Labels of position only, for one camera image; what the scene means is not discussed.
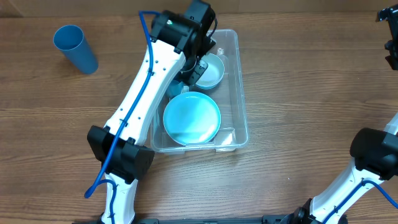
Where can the grey bowl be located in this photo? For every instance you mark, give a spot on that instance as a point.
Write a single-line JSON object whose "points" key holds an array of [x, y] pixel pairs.
{"points": [[215, 70]]}

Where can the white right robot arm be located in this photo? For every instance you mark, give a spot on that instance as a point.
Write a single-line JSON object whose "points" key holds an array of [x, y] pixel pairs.
{"points": [[373, 161]]}

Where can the light blue plate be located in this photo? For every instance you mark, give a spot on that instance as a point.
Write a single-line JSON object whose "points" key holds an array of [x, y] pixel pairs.
{"points": [[192, 118]]}

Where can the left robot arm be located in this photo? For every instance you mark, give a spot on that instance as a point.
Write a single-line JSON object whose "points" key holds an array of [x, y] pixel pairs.
{"points": [[175, 45]]}

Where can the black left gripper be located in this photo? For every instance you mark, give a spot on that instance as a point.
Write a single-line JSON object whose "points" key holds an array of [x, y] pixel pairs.
{"points": [[191, 74]]}

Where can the clear plastic storage bin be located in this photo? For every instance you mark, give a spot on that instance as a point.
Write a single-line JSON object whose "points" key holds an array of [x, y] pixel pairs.
{"points": [[228, 95]]}

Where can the light blue bowl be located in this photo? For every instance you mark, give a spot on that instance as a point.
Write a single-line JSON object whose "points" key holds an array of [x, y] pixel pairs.
{"points": [[206, 86]]}

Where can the blue cup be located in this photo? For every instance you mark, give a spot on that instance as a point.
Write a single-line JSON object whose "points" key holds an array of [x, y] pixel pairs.
{"points": [[175, 88], [72, 42]]}

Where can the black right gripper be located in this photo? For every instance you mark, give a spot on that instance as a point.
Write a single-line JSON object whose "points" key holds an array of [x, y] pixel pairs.
{"points": [[391, 15]]}

